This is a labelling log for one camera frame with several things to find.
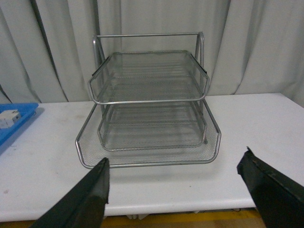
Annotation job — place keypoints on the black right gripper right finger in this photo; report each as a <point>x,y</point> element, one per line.
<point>278,199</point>

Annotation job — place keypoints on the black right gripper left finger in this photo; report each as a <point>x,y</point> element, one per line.
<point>84,205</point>

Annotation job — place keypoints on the silver mesh tray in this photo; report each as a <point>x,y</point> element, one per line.
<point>91,152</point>
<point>152,126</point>
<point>149,77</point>

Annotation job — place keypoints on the silver mesh bottom tray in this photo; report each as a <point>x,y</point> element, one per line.
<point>152,126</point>

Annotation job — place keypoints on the blue plastic tray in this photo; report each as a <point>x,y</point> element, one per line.
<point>10,135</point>

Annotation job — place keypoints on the white circuit breaker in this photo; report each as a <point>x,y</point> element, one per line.
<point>8,118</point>

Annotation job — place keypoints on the silver mesh top tray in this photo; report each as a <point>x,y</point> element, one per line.
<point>149,77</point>

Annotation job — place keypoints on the grey curtain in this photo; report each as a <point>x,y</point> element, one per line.
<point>251,46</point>

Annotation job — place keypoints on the silver wire rack frame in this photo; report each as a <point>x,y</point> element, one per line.
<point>99,41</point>

